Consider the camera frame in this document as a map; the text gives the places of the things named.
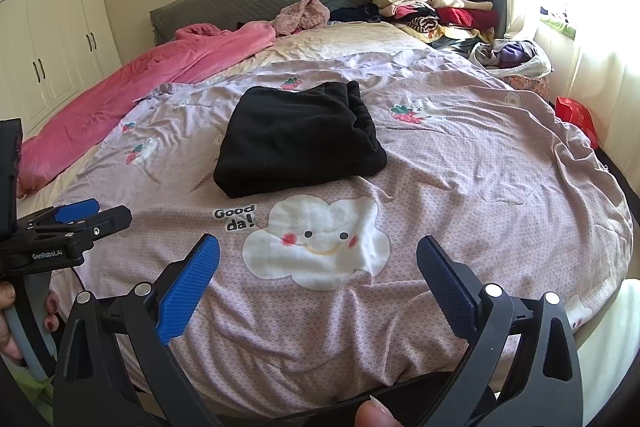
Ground person's right hand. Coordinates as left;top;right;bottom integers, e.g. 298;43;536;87
354;399;401;427

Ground crumpled clothes at bedside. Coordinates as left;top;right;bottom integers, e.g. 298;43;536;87
467;38;553;80

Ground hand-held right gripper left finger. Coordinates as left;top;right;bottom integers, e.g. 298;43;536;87
52;233;226;427

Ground dark blue garment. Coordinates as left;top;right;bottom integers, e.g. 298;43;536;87
330;3;383;24

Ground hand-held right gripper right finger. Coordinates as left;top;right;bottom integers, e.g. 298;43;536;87
415;234;583;427

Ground person's left hand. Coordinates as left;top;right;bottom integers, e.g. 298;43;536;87
0;279;63;363

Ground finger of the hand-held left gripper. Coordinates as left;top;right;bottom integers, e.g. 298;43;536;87
35;205;133;253
27;199;101;230

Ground lilac printed bed cover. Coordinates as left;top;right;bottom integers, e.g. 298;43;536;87
50;49;633;410

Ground red bag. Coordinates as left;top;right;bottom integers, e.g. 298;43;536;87
554;96;599;148

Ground pile of folded clothes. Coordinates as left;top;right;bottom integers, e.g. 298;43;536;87
370;0;506;45

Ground pink fuzzy garment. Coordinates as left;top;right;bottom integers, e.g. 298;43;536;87
276;0;332;35

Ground floral storage box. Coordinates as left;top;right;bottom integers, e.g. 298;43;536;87
502;74;551;95

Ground white wardrobe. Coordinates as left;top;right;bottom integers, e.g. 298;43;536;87
0;0;123;138

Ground pink blanket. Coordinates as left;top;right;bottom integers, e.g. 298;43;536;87
17;22;277;198

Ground black sweater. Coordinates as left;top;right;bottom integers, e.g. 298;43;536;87
213;80;388;199

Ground white curtain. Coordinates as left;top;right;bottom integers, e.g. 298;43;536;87
477;0;640;188

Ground black bedside box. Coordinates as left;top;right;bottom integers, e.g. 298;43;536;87
487;0;508;44

